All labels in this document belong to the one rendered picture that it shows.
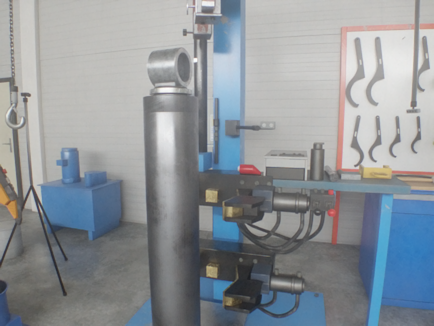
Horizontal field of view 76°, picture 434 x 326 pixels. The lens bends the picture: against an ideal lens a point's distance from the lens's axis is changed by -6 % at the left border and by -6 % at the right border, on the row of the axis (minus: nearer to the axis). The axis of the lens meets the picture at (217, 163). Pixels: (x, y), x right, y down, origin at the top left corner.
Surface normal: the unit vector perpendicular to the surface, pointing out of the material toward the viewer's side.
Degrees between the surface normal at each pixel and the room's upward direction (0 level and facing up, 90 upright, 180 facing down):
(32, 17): 90
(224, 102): 90
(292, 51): 90
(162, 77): 126
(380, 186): 90
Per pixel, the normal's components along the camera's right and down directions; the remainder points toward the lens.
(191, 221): 0.76, 0.09
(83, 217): -0.28, 0.13
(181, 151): 0.45, 0.12
